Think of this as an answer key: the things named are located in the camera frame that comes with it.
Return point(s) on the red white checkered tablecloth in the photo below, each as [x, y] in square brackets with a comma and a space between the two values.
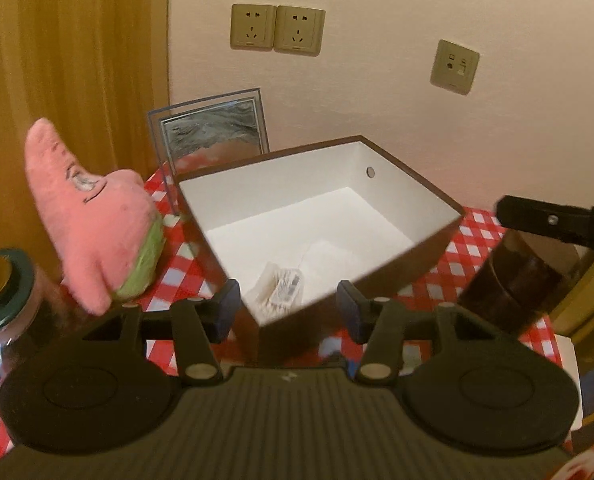
[477, 255]

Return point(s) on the brown box white inside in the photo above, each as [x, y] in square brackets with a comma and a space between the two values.
[297, 225]

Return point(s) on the yellow curtain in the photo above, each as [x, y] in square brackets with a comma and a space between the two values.
[72, 85]

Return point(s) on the white labelled packet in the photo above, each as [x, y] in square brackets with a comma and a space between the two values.
[279, 287]

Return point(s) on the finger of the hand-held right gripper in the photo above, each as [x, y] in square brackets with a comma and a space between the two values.
[552, 220]

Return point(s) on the beige wall power socket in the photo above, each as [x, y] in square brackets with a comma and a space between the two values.
[253, 27]
[298, 30]

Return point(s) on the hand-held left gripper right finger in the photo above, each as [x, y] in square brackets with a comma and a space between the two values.
[348, 310]

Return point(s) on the beige wall data socket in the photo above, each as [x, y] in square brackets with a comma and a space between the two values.
[454, 66]

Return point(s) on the glass picture frame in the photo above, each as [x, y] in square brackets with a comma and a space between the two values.
[212, 127]

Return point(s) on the yellow wooden furniture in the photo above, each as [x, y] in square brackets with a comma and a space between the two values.
[587, 295]

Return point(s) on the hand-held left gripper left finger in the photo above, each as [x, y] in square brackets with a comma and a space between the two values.
[228, 305]

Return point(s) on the pink starfish plush toy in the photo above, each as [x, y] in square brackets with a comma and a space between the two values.
[97, 220]

